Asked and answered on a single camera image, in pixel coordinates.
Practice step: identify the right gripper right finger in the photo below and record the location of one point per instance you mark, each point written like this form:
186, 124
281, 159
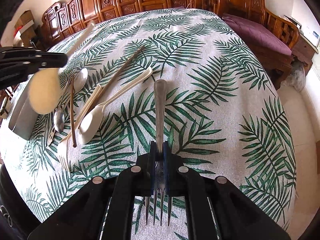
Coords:
215, 208

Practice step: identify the cardboard boxes stack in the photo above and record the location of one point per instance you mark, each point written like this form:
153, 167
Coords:
24, 35

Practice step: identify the wooden side table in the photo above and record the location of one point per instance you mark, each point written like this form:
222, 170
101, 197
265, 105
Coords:
304, 51

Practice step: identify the steel spoon with holes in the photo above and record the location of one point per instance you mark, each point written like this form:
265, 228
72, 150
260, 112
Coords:
79, 83

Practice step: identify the grey metal tray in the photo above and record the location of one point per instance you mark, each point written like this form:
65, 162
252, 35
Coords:
22, 117

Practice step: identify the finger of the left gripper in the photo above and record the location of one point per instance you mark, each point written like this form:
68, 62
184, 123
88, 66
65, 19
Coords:
17, 63

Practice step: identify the leaf print tablecloth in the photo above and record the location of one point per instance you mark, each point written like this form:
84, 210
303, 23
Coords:
223, 115

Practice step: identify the brown wooden chopstick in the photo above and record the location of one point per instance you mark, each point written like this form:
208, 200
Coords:
72, 113
108, 85

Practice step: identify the purple armchair cushion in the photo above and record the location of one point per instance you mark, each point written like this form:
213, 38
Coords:
256, 33

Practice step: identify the carved wooden armchair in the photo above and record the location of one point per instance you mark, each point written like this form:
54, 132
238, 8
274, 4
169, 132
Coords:
277, 65

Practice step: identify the white box on side table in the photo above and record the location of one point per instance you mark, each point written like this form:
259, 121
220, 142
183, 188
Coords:
309, 33

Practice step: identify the grey plastic bag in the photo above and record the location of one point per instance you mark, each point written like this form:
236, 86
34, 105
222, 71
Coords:
297, 78

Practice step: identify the cream plastic fork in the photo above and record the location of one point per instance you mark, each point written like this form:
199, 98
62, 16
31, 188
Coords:
62, 148

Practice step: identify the carved wooden sofa bench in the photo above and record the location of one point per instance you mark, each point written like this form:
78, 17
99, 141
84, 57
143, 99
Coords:
64, 18

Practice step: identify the large cream ladle spoon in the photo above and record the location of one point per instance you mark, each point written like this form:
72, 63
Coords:
43, 92

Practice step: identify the steel dinner fork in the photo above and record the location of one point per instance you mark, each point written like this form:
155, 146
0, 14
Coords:
159, 160

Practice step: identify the small steel spoon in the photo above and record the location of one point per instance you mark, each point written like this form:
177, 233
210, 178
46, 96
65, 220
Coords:
59, 119

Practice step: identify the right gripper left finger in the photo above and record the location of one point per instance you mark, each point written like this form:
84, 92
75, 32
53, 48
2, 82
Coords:
102, 208

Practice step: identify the cream plastic spoon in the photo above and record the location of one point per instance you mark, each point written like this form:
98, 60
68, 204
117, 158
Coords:
93, 119

